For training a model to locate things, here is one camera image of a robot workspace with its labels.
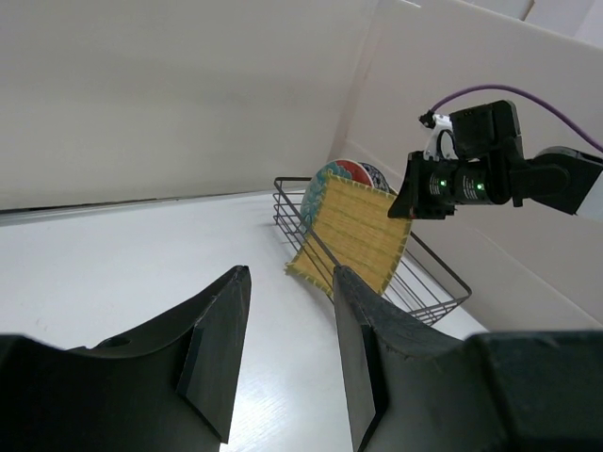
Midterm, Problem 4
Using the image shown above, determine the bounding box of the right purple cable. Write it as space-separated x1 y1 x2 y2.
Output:
432 84 603 154

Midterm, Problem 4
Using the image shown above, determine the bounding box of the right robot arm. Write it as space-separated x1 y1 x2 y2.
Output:
388 100 602 220

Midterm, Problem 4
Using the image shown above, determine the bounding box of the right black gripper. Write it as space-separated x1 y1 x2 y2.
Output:
388 100 523 220

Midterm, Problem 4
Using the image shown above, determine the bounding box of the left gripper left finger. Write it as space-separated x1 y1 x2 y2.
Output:
1 266 252 451

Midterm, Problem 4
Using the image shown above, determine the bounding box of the red teal ceramic plate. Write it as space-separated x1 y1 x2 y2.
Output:
300 159 373 226

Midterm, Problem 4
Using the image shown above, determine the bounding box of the blue floral white plate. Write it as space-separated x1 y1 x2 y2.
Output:
360 162 390 193

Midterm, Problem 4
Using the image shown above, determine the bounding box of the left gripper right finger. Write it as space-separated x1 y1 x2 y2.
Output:
334 266 602 451

